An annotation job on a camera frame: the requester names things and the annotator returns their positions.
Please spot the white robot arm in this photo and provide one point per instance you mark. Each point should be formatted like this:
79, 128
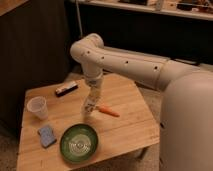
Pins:
186, 119

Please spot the white plastic bottle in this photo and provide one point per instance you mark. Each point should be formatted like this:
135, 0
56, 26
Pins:
89, 105

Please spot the wooden table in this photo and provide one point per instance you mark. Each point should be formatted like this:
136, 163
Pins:
134, 128

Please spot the black handle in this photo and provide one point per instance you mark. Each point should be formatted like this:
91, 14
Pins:
189, 62

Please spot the orange carrot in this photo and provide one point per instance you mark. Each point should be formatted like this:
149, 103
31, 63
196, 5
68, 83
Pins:
107, 110

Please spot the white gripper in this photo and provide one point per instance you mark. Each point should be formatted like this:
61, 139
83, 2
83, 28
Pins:
95, 84

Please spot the black and white eraser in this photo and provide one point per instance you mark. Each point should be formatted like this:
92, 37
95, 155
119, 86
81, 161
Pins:
66, 88

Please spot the green ceramic bowl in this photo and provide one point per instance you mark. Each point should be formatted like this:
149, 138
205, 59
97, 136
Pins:
78, 143

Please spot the metal shelf rack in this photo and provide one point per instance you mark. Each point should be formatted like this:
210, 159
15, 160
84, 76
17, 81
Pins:
165, 35

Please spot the clear plastic cup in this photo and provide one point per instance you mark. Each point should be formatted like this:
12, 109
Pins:
38, 106

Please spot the blue sponge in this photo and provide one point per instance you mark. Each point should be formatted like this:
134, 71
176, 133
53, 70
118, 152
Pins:
47, 137

